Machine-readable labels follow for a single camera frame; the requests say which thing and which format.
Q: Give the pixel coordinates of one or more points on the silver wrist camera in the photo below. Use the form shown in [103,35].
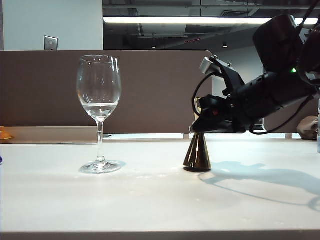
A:
[207,66]

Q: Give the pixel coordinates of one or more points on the grey wall outlet plate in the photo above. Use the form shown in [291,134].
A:
[51,43]

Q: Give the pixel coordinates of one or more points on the gold double-cone jigger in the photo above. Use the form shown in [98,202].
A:
[197,155]

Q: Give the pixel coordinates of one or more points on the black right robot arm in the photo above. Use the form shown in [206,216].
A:
[275,95]

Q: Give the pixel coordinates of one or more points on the brown lumpy object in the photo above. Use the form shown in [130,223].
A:
[307,130]

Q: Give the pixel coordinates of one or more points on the orange object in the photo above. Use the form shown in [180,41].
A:
[5,136]

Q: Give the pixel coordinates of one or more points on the white ceiling light strip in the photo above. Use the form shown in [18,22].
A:
[175,20]

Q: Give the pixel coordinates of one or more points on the clear wine glass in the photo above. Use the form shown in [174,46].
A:
[100,112]

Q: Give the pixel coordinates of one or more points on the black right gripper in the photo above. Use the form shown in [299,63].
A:
[240,105]

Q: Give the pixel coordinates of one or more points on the red ceiling sign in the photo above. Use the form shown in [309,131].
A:
[192,40]

